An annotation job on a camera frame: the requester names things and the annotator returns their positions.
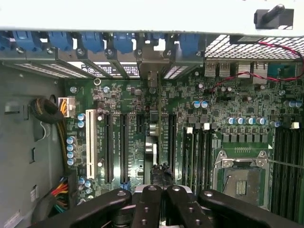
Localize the black RAM slot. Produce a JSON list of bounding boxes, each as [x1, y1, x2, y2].
[[201, 123, 209, 190], [288, 122, 297, 219], [272, 128, 281, 212], [194, 129, 202, 190], [208, 129, 215, 188], [296, 128, 304, 223], [280, 128, 289, 216]]

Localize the metal CPU socket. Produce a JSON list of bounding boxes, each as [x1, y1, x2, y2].
[[213, 150, 272, 210]]

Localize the long black expansion slot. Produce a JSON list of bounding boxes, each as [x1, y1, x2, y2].
[[119, 113, 130, 184], [104, 113, 114, 184], [167, 113, 177, 178]]

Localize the short black expansion slot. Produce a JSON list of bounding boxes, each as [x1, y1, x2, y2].
[[136, 113, 145, 134]]

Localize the white expansion slot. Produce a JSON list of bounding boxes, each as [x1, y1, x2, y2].
[[85, 108, 98, 180]]

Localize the green motherboard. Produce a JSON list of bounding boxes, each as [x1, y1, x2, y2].
[[63, 59, 304, 214]]

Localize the thin metal locking lever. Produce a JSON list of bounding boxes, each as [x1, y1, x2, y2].
[[266, 159, 304, 170]]

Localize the white power connector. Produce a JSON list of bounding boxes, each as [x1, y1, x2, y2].
[[57, 95, 76, 119]]

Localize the perforated metal slot cover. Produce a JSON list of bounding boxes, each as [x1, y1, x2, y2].
[[15, 63, 64, 79], [163, 65, 190, 80], [41, 63, 88, 78]]

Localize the black open PC case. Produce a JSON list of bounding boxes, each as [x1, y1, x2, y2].
[[0, 0, 304, 228]]

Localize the blue card retainer clip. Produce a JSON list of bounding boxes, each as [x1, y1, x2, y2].
[[179, 33, 202, 57], [13, 30, 40, 52], [113, 32, 133, 55], [0, 32, 12, 51], [80, 32, 105, 53], [48, 32, 73, 51]]

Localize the black case lock knob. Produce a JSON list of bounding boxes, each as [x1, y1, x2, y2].
[[253, 3, 295, 29]]

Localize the coloured power wire bundle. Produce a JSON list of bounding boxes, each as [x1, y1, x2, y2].
[[50, 175, 77, 214]]

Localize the braided black yellow cable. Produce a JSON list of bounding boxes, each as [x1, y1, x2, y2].
[[29, 98, 70, 173]]

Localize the red black twisted wire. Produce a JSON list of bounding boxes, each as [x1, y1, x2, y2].
[[209, 41, 304, 94]]

